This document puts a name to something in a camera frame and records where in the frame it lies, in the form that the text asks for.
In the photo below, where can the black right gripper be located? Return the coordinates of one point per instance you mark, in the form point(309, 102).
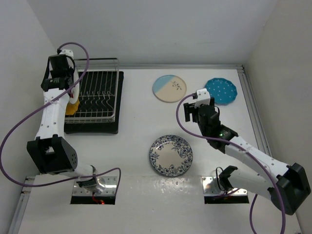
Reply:
point(189, 108)

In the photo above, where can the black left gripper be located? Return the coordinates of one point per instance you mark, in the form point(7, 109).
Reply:
point(70, 70)

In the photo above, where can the white watermelon pattern plate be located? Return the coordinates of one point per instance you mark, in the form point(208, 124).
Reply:
point(75, 90)

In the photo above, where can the blue and beige plate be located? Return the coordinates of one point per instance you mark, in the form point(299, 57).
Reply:
point(169, 88)

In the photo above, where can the blue polka dot plate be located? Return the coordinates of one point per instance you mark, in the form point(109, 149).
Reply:
point(222, 90)

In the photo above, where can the yellow polka dot plate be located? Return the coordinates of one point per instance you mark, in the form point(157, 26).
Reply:
point(71, 108)

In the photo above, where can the blue floral pattern plate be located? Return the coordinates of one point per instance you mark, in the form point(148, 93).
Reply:
point(171, 155)

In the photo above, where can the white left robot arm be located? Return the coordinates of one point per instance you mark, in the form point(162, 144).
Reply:
point(50, 152)

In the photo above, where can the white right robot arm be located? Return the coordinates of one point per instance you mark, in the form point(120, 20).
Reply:
point(286, 186)

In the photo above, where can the black drip tray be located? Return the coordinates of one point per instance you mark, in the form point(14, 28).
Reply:
point(107, 128)

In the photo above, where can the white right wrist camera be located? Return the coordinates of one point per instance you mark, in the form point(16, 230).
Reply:
point(202, 97)

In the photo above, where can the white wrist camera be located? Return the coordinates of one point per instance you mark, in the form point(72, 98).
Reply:
point(202, 97)
point(66, 52)

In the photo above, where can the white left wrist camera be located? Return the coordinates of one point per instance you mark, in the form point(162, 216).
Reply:
point(66, 52)

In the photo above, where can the white wire dish rack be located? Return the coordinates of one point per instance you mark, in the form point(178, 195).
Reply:
point(98, 93)

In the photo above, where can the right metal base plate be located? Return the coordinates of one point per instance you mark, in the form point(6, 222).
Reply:
point(211, 188)

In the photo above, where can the metal base plate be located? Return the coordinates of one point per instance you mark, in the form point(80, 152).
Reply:
point(99, 186)
point(211, 188)

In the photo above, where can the aluminium table frame rail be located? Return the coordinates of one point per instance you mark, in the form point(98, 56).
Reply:
point(260, 136)

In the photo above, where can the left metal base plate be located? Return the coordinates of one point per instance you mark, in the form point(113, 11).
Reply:
point(99, 186)

